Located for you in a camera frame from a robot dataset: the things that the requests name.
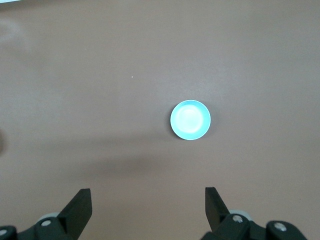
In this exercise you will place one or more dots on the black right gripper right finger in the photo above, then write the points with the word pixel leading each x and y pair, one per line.
pixel 215 212

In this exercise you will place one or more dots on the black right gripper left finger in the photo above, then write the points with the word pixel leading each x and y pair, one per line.
pixel 75 215

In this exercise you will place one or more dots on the blue bowl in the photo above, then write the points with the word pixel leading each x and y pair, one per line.
pixel 190 120

